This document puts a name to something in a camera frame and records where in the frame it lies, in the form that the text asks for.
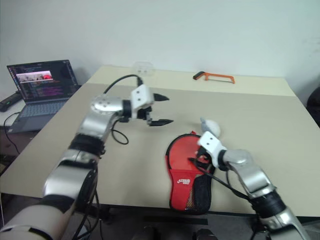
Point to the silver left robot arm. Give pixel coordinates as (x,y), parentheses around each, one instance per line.
(95,122)

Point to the orange hacksaw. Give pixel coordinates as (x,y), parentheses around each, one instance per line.
(220,77)

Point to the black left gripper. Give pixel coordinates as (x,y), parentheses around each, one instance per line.
(143,113)

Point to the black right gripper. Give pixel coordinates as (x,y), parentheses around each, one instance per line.
(203,160)

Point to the clear plastic box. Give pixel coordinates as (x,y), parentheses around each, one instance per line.
(144,68)

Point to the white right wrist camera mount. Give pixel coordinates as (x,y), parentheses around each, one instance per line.
(211,143)

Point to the black handheld device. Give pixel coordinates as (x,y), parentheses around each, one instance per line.
(8,101)

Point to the red black paddle case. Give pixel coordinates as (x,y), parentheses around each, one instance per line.
(181,160)

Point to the dark rounded shape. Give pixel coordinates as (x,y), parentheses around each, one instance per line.
(206,235)

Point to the white grey round object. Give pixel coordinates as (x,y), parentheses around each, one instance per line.
(212,126)

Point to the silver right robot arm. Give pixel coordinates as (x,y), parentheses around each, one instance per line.
(252,175)

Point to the black chair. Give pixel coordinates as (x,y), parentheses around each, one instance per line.
(314,102)

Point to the open laptop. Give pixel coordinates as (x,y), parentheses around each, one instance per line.
(42,85)

